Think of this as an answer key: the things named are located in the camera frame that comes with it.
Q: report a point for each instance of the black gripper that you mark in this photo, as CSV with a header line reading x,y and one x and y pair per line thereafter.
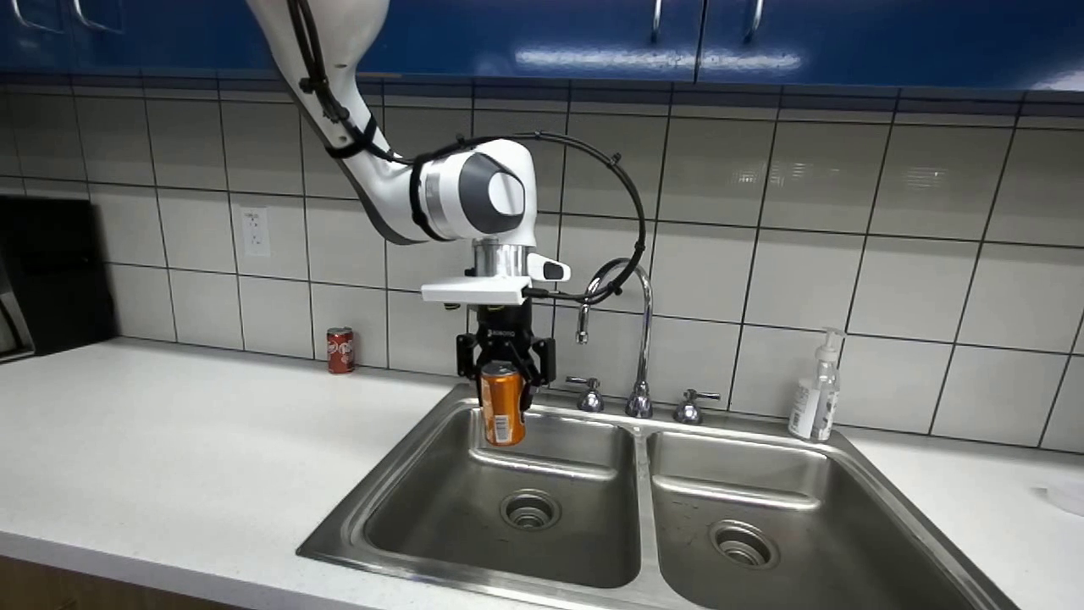
x,y
507,332

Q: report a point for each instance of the orange drink can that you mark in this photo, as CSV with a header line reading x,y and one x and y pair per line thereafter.
x,y
501,391

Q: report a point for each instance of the clear soap pump bottle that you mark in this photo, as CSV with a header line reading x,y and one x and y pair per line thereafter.
x,y
815,407

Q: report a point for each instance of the blue upper cabinets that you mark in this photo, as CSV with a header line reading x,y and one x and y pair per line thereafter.
x,y
973,45

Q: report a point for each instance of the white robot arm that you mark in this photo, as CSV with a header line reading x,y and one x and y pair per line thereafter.
x,y
468,190

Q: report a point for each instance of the stainless steel double sink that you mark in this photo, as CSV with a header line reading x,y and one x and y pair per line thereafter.
x,y
599,508

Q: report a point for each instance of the right faucet handle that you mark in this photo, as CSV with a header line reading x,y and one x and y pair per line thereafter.
x,y
693,406

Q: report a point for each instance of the left faucet handle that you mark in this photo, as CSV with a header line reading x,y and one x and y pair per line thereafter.
x,y
591,395

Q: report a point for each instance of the black microwave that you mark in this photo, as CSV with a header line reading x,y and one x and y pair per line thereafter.
x,y
52,277

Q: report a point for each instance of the white wall outlet plate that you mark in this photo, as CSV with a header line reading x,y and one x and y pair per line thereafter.
x,y
256,230

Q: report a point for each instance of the chrome gooseneck faucet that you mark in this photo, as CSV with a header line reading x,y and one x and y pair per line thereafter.
x,y
598,289

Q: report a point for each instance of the faucet handle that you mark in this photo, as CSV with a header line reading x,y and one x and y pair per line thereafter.
x,y
693,406
591,395

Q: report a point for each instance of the red soda can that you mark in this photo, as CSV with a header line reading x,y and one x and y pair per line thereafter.
x,y
341,349

